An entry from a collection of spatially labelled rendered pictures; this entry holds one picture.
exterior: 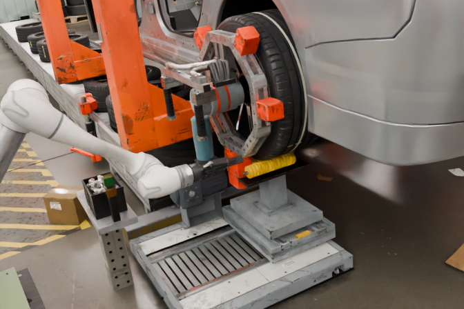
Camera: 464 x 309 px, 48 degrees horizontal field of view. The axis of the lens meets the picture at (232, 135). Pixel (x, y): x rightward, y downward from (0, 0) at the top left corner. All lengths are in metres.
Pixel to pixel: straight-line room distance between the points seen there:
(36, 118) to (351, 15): 1.07
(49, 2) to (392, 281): 3.24
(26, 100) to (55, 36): 2.65
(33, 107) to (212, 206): 1.41
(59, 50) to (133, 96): 1.93
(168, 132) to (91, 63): 1.93
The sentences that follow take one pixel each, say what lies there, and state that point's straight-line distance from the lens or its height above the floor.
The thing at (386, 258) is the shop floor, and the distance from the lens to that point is 2.63.
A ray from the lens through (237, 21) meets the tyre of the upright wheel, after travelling 2.24.
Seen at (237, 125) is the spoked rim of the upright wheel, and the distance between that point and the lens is 2.51.
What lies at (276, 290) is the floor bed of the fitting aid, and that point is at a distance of 2.31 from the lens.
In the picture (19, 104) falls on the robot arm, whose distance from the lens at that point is 1.80.
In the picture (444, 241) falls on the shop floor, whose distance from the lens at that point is 2.79.
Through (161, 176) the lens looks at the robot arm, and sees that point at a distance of 2.00.
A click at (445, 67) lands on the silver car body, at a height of 1.09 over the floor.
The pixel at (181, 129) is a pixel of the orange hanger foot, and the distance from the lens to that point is 2.73.
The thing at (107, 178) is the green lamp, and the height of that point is 0.66.
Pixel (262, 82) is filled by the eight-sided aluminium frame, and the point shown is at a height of 0.95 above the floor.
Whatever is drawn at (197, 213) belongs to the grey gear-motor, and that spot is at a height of 0.10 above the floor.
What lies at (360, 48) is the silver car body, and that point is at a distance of 1.72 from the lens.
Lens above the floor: 1.50
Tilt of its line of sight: 21 degrees down
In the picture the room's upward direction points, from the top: 7 degrees counter-clockwise
